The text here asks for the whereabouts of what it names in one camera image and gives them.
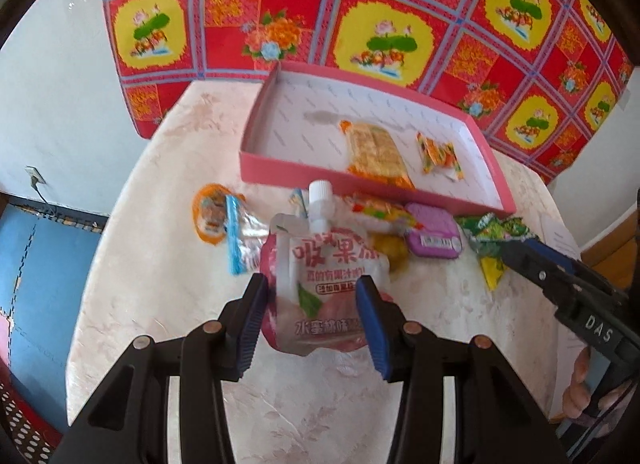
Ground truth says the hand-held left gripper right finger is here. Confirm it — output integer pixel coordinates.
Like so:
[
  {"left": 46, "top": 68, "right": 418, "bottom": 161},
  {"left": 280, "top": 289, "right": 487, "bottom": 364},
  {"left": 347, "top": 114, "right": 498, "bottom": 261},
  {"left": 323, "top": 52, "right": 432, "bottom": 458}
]
[{"left": 354, "top": 274, "right": 581, "bottom": 464}]

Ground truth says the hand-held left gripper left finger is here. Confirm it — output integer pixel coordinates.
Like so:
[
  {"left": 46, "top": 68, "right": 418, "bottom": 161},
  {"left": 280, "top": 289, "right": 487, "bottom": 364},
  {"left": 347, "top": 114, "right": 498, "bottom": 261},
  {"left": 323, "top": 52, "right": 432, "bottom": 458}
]
[{"left": 50, "top": 271, "right": 271, "bottom": 464}]

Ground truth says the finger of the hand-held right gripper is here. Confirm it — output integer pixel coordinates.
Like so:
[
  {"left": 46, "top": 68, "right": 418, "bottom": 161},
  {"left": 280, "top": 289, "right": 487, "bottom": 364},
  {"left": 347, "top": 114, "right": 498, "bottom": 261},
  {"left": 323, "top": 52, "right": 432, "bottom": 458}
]
[
  {"left": 500, "top": 243, "right": 581, "bottom": 315},
  {"left": 520, "top": 238, "right": 626, "bottom": 305}
]

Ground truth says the pink jelly drink pouch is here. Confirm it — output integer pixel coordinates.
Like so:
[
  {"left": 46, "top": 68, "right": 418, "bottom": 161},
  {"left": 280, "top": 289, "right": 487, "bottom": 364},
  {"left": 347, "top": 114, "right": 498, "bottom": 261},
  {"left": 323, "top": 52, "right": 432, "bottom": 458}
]
[{"left": 259, "top": 180, "right": 396, "bottom": 357}]

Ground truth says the yellow jelly cup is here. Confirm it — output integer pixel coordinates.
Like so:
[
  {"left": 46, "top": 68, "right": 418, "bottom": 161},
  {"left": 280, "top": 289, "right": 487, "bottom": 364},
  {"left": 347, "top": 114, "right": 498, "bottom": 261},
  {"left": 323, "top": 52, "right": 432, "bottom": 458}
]
[{"left": 372, "top": 231, "right": 413, "bottom": 275}]

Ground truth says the clear packet with blue strip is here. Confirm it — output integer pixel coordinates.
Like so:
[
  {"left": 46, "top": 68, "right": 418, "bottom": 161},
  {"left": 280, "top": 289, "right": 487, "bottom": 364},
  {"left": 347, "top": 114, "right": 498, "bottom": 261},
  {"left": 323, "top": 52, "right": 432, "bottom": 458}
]
[{"left": 225, "top": 194, "right": 273, "bottom": 276}]

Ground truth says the orange yellow snack packet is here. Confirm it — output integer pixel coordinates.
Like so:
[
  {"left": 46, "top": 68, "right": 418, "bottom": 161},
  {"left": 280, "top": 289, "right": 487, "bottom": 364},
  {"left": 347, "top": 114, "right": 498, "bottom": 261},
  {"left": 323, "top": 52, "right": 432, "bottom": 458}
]
[{"left": 345, "top": 194, "right": 412, "bottom": 235}]

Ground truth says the pink cardboard box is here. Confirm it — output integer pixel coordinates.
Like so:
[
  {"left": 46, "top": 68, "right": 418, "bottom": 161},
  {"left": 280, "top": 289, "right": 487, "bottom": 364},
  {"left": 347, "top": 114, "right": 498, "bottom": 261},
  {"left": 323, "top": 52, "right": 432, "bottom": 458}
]
[{"left": 239, "top": 63, "right": 517, "bottom": 217}]

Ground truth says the person's right hand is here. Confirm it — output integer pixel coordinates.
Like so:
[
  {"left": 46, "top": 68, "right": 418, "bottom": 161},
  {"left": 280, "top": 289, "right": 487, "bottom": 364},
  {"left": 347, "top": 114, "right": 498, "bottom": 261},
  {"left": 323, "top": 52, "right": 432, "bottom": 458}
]
[{"left": 562, "top": 344, "right": 623, "bottom": 422}]

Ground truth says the white paper sheet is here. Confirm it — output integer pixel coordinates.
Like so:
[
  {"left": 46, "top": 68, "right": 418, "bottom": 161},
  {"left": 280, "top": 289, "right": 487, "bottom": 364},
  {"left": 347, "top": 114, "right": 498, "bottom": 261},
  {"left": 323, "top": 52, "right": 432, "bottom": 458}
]
[{"left": 540, "top": 194, "right": 583, "bottom": 265}]

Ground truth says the purple plastic container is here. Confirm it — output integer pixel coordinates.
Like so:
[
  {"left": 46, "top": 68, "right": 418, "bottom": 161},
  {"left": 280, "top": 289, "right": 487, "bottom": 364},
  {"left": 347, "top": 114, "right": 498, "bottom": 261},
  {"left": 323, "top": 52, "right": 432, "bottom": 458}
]
[{"left": 404, "top": 201, "right": 463, "bottom": 261}]

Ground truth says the orange jelly cup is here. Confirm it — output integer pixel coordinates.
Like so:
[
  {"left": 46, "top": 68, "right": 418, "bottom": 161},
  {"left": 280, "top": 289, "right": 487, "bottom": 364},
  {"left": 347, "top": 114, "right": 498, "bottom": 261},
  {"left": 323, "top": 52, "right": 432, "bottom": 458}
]
[{"left": 192, "top": 183, "right": 248, "bottom": 245}]

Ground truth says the small orange green snack packet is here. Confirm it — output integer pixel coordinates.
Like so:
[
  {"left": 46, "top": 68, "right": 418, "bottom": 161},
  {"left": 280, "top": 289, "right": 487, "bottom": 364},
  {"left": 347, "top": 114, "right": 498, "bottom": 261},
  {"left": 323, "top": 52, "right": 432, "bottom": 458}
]
[
  {"left": 416, "top": 131, "right": 438, "bottom": 175},
  {"left": 434, "top": 141, "right": 466, "bottom": 182}
]

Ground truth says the small blue yellow packet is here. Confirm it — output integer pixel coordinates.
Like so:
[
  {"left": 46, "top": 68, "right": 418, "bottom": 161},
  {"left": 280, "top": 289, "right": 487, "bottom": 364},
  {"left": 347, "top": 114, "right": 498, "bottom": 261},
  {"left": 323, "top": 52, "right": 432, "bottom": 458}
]
[{"left": 290, "top": 187, "right": 308, "bottom": 220}]

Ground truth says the orange cracker packet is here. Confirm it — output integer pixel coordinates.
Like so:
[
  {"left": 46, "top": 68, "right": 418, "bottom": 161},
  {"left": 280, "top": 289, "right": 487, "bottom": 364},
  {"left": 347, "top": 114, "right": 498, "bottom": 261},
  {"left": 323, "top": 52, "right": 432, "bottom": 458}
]
[{"left": 339, "top": 119, "right": 416, "bottom": 190}]

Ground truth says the blue foam mat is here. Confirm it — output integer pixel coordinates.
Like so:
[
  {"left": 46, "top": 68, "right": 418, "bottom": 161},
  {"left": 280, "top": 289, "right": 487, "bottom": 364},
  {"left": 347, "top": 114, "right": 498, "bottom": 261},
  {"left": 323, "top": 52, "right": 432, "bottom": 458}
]
[{"left": 0, "top": 191, "right": 110, "bottom": 432}]

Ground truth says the red dotted mat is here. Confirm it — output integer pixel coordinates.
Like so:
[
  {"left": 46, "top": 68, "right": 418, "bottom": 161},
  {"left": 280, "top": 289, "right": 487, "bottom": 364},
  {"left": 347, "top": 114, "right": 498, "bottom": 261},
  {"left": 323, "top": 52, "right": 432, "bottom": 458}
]
[{"left": 0, "top": 359, "right": 68, "bottom": 451}]

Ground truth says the black cable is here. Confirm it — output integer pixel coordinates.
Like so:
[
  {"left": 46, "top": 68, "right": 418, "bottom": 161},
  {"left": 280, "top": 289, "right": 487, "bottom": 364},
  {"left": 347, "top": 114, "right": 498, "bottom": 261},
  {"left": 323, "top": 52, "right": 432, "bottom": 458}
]
[{"left": 31, "top": 179, "right": 110, "bottom": 219}]

